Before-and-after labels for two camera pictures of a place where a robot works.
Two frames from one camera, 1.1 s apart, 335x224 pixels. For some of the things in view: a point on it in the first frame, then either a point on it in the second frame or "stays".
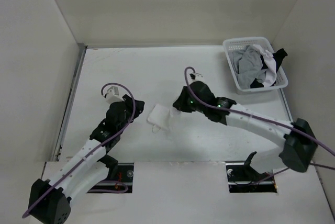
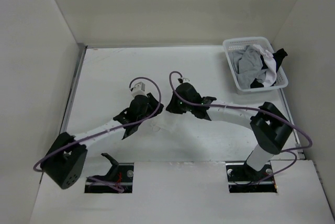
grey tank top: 247,65 stays
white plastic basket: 232,45 stays
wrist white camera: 112,95 → 138,89
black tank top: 278,57 stays
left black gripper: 129,102 → 153,104
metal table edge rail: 57,147 stays
